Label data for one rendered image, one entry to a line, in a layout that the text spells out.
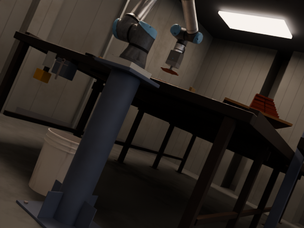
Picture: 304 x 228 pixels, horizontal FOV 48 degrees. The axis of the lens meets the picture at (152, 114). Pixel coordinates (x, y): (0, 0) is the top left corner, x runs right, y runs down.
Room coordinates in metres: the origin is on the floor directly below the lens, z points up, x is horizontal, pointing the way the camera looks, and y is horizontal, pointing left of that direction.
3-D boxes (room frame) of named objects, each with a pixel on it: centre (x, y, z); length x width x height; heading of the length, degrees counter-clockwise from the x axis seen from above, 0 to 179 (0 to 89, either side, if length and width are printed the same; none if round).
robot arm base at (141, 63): (1.82, 0.21, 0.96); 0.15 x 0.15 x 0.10
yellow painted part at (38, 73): (2.56, 0.88, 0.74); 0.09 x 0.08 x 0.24; 59
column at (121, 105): (1.82, 0.21, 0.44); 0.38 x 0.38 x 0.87; 53
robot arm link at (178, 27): (2.27, 0.04, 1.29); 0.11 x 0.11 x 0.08; 58
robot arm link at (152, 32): (1.82, 0.21, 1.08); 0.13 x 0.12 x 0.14; 58
